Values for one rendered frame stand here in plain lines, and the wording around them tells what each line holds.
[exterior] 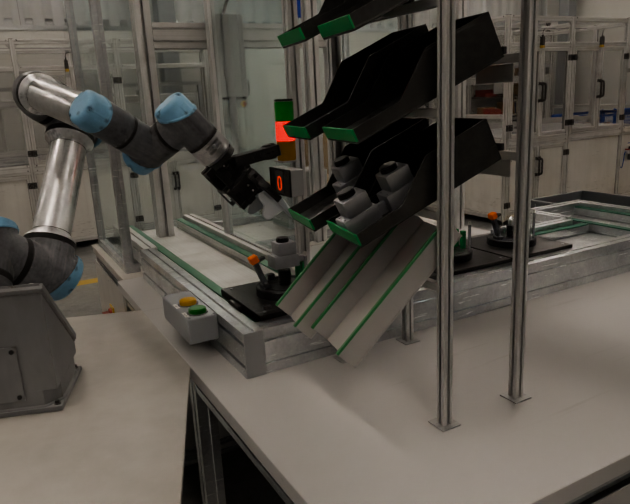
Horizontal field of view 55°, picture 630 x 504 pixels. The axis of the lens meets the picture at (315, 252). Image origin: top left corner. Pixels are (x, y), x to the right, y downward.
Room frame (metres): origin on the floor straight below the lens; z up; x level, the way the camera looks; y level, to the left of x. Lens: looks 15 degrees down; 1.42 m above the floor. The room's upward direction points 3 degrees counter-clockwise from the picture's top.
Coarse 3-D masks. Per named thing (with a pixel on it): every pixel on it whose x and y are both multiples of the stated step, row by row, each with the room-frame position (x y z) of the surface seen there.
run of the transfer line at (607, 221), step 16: (544, 208) 2.26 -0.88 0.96; (560, 208) 2.29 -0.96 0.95; (576, 208) 2.32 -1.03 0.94; (592, 208) 2.28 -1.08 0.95; (608, 208) 2.24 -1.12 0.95; (624, 208) 2.18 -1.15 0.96; (560, 224) 2.01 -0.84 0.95; (576, 224) 2.03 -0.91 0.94; (592, 224) 2.02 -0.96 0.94; (608, 224) 2.00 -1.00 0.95; (624, 224) 2.11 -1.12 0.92; (592, 240) 1.91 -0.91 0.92
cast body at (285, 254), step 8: (280, 240) 1.36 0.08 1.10; (288, 240) 1.37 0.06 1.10; (272, 248) 1.38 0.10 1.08; (280, 248) 1.35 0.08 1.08; (288, 248) 1.36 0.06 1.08; (296, 248) 1.37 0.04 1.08; (272, 256) 1.36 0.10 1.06; (280, 256) 1.35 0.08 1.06; (288, 256) 1.36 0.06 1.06; (296, 256) 1.37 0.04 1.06; (272, 264) 1.36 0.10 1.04; (280, 264) 1.35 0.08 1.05; (288, 264) 1.36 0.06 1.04; (296, 264) 1.37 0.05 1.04
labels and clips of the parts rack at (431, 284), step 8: (504, 48) 1.05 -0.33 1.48; (504, 64) 1.07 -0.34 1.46; (512, 64) 1.05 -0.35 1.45; (480, 72) 1.11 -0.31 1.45; (488, 72) 1.10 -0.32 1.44; (496, 72) 1.08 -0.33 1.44; (504, 72) 1.06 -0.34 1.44; (512, 72) 1.05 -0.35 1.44; (480, 80) 1.11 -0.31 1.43; (488, 80) 1.10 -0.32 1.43; (496, 80) 1.08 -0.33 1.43; (504, 80) 1.06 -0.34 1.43; (512, 80) 1.05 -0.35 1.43; (496, 144) 1.06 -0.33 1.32; (504, 160) 1.06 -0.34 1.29; (488, 168) 1.09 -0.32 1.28; (496, 168) 1.08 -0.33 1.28; (504, 168) 1.06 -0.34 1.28; (504, 176) 1.06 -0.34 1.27; (432, 280) 0.96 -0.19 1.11; (432, 288) 0.95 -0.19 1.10
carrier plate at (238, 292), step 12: (228, 288) 1.42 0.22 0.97; (240, 288) 1.42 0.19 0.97; (252, 288) 1.41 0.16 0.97; (228, 300) 1.38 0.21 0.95; (240, 300) 1.33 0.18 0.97; (252, 300) 1.32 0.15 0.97; (264, 300) 1.32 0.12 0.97; (252, 312) 1.25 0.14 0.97; (264, 312) 1.24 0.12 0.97; (276, 312) 1.23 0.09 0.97
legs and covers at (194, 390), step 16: (128, 304) 1.85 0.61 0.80; (192, 384) 1.25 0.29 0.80; (192, 400) 1.27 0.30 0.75; (208, 400) 1.17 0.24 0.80; (192, 416) 2.00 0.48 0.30; (208, 416) 1.26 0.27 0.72; (192, 432) 2.00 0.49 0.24; (208, 432) 1.25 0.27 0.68; (224, 432) 2.06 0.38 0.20; (192, 448) 1.98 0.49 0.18; (208, 448) 1.25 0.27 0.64; (224, 448) 2.01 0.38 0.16; (208, 464) 1.24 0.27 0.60; (256, 464) 0.94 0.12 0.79; (208, 480) 1.24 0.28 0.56; (272, 480) 0.88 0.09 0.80; (624, 480) 0.83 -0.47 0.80; (208, 496) 1.24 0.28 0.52; (224, 496) 1.26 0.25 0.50; (288, 496) 0.84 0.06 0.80; (592, 496) 0.80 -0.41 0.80; (608, 496) 0.80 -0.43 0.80; (624, 496) 0.82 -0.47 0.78
